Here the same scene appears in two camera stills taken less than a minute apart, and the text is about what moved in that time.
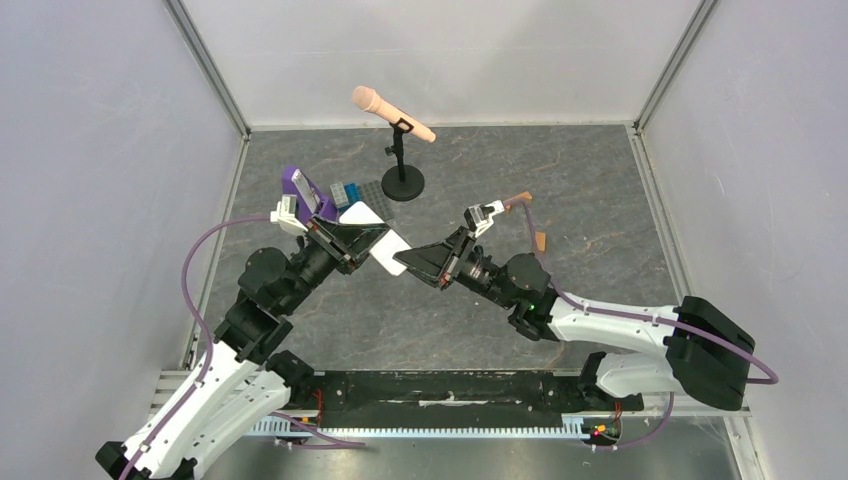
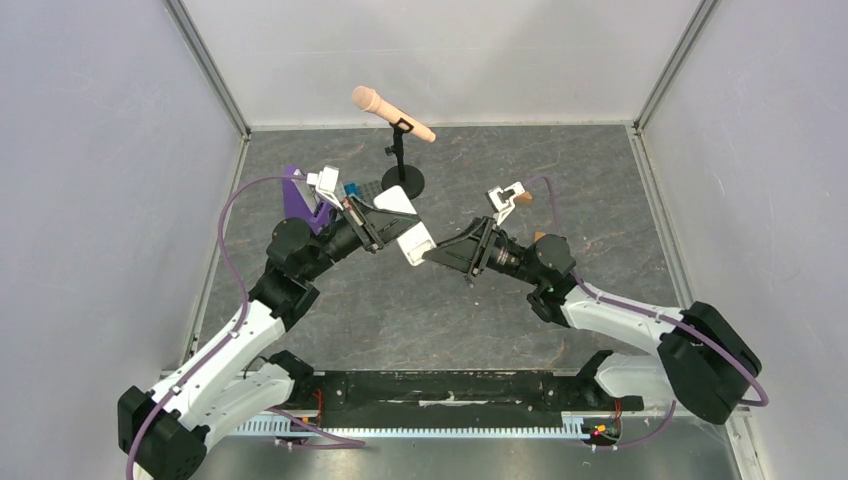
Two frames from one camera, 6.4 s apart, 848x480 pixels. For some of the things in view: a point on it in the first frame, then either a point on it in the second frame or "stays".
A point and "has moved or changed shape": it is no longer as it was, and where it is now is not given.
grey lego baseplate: [372, 194] stays
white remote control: [389, 245] has moved or changed shape
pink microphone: [367, 100] stays
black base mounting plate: [465, 398] stays
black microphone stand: [401, 182] stays
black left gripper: [346, 244] -> [378, 225]
